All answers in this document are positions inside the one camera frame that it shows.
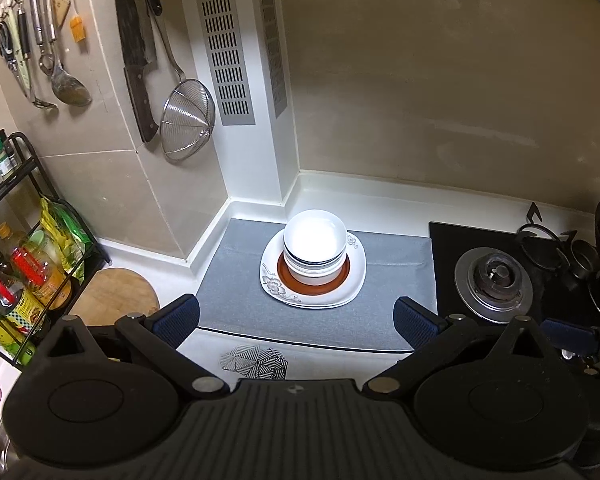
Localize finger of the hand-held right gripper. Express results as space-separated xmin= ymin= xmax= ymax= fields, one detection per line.
xmin=540 ymin=317 xmax=600 ymax=358

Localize small gas burner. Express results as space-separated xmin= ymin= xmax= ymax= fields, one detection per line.
xmin=570 ymin=240 xmax=600 ymax=281

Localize dark sauce bottle red label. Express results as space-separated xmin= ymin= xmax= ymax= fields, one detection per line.
xmin=0 ymin=255 xmax=21 ymax=316

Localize steel mesh strainer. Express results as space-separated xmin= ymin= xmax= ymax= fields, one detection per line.
xmin=139 ymin=0 xmax=217 ymax=162

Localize grey vent grille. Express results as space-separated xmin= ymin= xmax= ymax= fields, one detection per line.
xmin=256 ymin=0 xmax=288 ymax=120
xmin=196 ymin=0 xmax=257 ymax=127

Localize wooden spatula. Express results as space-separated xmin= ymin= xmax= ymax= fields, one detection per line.
xmin=50 ymin=0 xmax=72 ymax=31

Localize black pan support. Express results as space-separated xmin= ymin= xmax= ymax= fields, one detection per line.
xmin=516 ymin=202 xmax=578 ymax=271

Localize black wire rack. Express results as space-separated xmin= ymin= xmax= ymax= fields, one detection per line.
xmin=0 ymin=132 xmax=112 ymax=366

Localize yellow green snack packet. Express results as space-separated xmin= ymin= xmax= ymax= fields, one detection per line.
xmin=40 ymin=197 xmax=93 ymax=281

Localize blue patterned bowl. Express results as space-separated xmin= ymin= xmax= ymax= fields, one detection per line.
xmin=286 ymin=247 xmax=345 ymax=267

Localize white floral plate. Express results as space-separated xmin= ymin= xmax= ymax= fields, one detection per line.
xmin=267 ymin=240 xmax=368 ymax=310
xmin=259 ymin=232 xmax=367 ymax=307

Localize green capped spice bottle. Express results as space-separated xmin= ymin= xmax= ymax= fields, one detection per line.
xmin=0 ymin=130 xmax=18 ymax=181

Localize steel serving spoon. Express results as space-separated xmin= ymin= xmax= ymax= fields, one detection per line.
xmin=42 ymin=0 xmax=92 ymax=107

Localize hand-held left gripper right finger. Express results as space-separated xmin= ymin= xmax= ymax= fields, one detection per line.
xmin=362 ymin=296 xmax=543 ymax=401

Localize green yellow bottle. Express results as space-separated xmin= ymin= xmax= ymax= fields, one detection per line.
xmin=0 ymin=290 xmax=38 ymax=366

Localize kitchen scissors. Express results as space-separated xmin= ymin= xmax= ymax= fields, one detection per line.
xmin=0 ymin=20 xmax=31 ymax=98

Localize yellow oil bottle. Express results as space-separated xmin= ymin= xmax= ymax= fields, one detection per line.
xmin=10 ymin=240 xmax=73 ymax=311

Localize steel peeler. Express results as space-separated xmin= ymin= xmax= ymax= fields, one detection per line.
xmin=27 ymin=0 xmax=56 ymax=76

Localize wooden cutting board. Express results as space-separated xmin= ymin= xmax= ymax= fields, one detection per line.
xmin=70 ymin=267 xmax=161 ymax=328

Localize black gas cooktop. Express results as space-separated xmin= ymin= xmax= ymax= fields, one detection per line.
xmin=428 ymin=221 xmax=600 ymax=341

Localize brown round plate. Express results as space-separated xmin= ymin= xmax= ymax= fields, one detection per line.
xmin=276 ymin=252 xmax=352 ymax=296

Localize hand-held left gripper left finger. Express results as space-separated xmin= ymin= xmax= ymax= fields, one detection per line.
xmin=45 ymin=294 xmax=231 ymax=401

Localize orange silicone brush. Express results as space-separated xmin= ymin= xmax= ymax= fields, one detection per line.
xmin=69 ymin=0 xmax=88 ymax=43

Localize gas burner with steel ring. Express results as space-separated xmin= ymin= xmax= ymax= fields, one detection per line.
xmin=453 ymin=247 xmax=535 ymax=322

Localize beige bowl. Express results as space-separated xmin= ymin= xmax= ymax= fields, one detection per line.
xmin=285 ymin=257 xmax=349 ymax=286

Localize black kitchen cleaver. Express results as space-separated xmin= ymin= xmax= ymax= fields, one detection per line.
xmin=112 ymin=0 xmax=160 ymax=143

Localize grey counter mat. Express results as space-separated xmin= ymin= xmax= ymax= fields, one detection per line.
xmin=195 ymin=217 xmax=438 ymax=353

